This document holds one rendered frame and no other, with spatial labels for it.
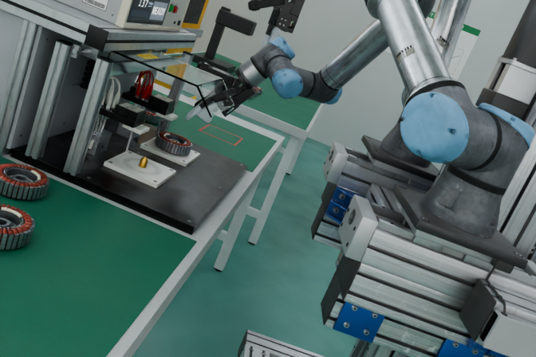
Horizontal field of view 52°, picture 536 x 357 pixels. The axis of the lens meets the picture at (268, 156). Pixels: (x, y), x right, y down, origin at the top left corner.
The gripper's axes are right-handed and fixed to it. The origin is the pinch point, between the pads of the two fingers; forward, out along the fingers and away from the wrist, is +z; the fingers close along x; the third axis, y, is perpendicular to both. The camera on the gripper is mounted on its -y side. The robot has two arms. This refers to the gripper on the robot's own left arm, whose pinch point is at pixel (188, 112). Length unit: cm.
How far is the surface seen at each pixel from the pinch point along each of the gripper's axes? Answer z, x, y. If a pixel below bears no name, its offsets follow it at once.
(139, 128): 7.0, -20.3, -6.0
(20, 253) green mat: 18, -74, -4
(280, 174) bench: 20, 132, 69
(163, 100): 4.4, 2.8, -7.0
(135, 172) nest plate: 13.5, -26.1, 1.7
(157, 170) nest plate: 11.5, -18.6, 5.6
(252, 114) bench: 12, 134, 33
